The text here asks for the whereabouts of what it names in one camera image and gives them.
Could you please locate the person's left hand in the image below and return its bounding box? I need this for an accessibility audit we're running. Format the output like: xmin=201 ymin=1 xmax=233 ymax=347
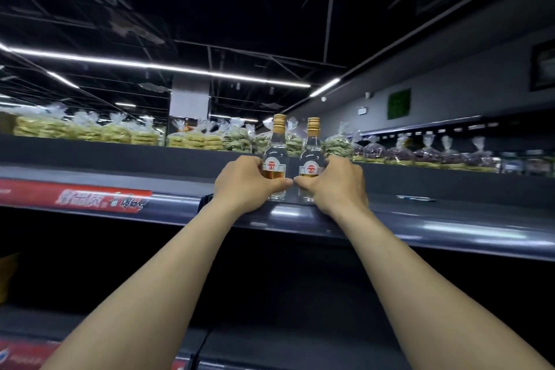
xmin=214 ymin=155 xmax=294 ymax=215

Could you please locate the person's right hand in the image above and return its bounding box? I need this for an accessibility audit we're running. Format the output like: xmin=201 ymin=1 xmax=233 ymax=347
xmin=294 ymin=155 xmax=370 ymax=217

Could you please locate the clear bottle with gold cap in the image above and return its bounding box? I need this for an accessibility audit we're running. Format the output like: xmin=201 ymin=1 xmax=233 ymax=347
xmin=262 ymin=114 xmax=290 ymax=201
xmin=298 ymin=117 xmax=327 ymax=203

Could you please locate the person's right forearm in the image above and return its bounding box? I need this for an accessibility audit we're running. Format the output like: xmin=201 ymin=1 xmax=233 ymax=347
xmin=327 ymin=204 xmax=553 ymax=370

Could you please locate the person's left forearm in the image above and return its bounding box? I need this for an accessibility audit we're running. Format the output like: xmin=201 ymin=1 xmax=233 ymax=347
xmin=40 ymin=200 xmax=243 ymax=370

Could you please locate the short ceiling light strip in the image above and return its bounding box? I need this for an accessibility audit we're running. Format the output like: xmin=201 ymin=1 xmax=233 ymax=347
xmin=309 ymin=78 xmax=341 ymax=98

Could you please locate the row of purple noodle bags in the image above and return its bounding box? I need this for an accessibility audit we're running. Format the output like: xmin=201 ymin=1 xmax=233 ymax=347
xmin=352 ymin=133 xmax=500 ymax=173

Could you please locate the white pillar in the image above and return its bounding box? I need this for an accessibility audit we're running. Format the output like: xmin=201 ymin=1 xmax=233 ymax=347
xmin=169 ymin=75 xmax=211 ymax=120

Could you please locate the dark grey store shelf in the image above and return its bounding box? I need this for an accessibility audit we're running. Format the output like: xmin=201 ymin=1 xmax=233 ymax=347
xmin=0 ymin=135 xmax=555 ymax=263

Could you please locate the dark grey lower shelf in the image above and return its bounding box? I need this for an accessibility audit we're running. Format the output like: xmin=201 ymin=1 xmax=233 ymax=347
xmin=0 ymin=305 xmax=412 ymax=370

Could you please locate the long ceiling light strip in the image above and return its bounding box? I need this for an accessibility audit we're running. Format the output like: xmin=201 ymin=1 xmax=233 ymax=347
xmin=0 ymin=42 xmax=311 ymax=89

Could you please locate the row of yellow noodle bags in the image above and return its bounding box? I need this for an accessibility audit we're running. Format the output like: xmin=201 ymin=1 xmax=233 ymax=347
xmin=12 ymin=103 xmax=226 ymax=152

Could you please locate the red shelf edge banner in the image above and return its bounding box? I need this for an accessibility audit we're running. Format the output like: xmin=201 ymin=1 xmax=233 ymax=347
xmin=0 ymin=178 xmax=153 ymax=214

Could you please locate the red lower shelf banner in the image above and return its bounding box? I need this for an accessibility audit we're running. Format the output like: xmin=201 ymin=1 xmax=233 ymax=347
xmin=0 ymin=338 xmax=61 ymax=370

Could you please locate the green wall sign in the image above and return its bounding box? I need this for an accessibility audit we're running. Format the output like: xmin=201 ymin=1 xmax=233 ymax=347
xmin=387 ymin=88 xmax=412 ymax=121

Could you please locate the dark wall shelving unit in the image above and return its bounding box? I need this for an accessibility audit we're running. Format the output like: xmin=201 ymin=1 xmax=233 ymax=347
xmin=359 ymin=110 xmax=555 ymax=177

